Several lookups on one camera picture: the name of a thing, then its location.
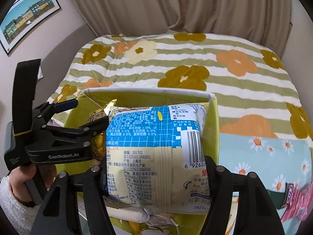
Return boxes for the white translucent bun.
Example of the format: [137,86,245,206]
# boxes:
[106,207,150,223]

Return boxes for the blue and cream snack bag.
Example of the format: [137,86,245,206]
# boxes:
[104,102,211,213]

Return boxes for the yellow snack bag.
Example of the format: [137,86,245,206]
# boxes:
[88,99,117,162]

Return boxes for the person's left hand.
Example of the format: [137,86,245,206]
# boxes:
[9,163,57,203]

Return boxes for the dark green snack packet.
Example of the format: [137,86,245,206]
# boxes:
[267,190,285,210]

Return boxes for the white fleece sleeve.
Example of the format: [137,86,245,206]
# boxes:
[0,176,40,234]

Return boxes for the green cardboard box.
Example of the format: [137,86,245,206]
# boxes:
[58,88,219,234]

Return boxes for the brown chocolate bar wrapper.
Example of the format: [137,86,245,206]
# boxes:
[282,183,294,207]

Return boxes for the pink snack bag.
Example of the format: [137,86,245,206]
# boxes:
[281,183,312,222]

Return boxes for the framed city picture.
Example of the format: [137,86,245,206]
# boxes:
[1,0,60,54]

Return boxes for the green striped floral quilt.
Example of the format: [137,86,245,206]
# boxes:
[49,33,312,143]

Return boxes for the beige curtain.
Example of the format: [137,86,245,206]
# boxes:
[72,0,292,55]

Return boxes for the white paper on wall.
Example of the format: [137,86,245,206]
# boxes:
[37,67,43,81]

